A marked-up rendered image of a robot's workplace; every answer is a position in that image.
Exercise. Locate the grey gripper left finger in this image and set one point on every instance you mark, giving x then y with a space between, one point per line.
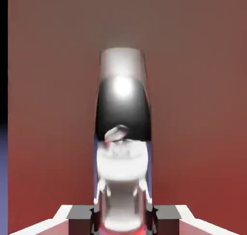
77 217

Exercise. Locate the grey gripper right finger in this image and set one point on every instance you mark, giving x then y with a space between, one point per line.
169 217

